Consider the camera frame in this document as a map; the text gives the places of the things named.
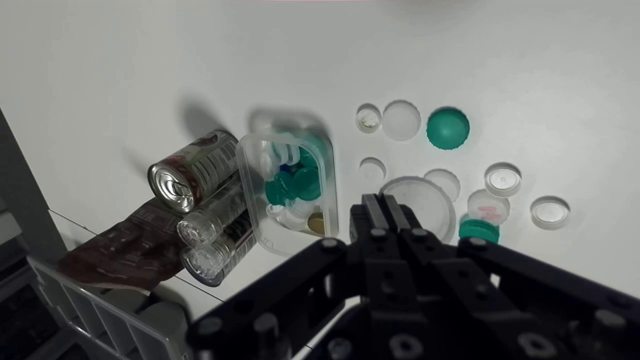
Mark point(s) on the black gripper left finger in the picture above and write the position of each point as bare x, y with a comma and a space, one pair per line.
301, 292

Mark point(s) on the labelled tin can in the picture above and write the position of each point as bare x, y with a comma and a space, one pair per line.
200, 166

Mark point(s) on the grey cutlery tray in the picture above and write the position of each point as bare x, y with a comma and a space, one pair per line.
100, 320

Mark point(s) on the clear plastic cap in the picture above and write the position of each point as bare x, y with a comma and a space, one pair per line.
503, 178
490, 202

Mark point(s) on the white bottle cap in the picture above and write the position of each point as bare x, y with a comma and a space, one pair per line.
442, 181

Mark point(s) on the small white cap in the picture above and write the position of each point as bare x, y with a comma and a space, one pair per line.
369, 117

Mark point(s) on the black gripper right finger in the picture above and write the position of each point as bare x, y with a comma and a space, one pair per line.
507, 300

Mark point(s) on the brown foil pouch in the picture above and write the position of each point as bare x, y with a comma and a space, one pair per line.
126, 250

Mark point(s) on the gold bottle cap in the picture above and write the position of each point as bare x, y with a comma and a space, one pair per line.
315, 222

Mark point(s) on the small glass jar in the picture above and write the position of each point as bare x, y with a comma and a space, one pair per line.
210, 220
217, 257

